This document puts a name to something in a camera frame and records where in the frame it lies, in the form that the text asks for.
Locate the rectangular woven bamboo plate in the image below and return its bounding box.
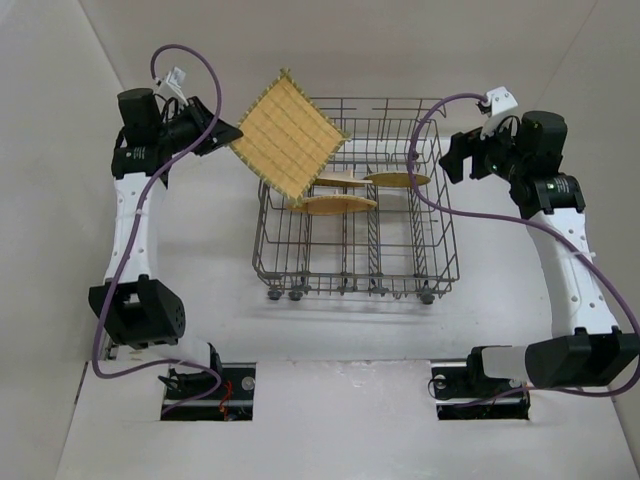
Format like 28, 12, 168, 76
231, 68, 349, 204

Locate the round woven bamboo plate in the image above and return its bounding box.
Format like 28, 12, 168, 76
363, 171, 431, 188

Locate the shovel-shaped woven bamboo plate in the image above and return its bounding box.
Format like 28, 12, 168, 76
313, 170, 373, 188

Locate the square woven bamboo plate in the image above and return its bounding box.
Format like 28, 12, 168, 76
287, 194, 377, 216

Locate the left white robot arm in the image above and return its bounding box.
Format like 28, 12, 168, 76
88, 88, 242, 379

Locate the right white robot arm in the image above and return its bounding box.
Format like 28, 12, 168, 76
439, 111, 639, 392

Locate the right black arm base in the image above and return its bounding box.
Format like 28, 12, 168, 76
427, 347, 531, 421

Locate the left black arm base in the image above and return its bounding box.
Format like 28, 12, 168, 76
158, 363, 257, 422

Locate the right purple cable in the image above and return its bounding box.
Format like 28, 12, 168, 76
406, 92, 640, 407

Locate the purple cable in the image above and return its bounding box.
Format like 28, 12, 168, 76
406, 92, 640, 407
91, 44, 224, 419

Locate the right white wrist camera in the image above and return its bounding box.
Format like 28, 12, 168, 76
478, 86, 519, 139

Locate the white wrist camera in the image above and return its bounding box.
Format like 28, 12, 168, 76
478, 86, 519, 139
155, 67, 186, 98

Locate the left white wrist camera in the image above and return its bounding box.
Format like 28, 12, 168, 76
155, 67, 186, 98

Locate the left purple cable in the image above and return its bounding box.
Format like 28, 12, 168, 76
91, 44, 224, 419

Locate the grey wire dish rack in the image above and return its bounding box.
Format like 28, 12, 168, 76
252, 96, 460, 305

